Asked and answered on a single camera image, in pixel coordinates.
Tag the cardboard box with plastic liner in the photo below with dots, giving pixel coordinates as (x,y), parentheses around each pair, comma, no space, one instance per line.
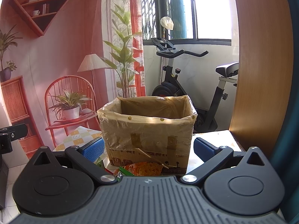
(149,129)

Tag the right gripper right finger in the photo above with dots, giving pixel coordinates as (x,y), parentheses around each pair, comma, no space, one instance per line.
(214,159)

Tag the teal fabric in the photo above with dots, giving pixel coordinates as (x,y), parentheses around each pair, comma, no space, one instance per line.
(285,162)

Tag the orange-red chip bag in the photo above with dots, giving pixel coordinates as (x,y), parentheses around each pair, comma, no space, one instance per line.
(142,169)

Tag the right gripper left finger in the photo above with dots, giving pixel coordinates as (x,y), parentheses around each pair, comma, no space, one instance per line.
(83,159)

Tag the wooden headboard panel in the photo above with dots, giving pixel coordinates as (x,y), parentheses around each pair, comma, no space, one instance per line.
(265,72)

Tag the black exercise bike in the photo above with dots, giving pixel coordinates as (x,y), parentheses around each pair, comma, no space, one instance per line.
(206,73)

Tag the printed room backdrop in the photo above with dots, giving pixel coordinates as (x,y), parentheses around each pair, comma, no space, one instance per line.
(62,60)

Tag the green pineapple cake packet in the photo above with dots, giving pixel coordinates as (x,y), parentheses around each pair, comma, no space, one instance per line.
(122,173)

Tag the checkered floral tablecloth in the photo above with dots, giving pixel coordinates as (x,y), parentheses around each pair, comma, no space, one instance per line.
(79,137)

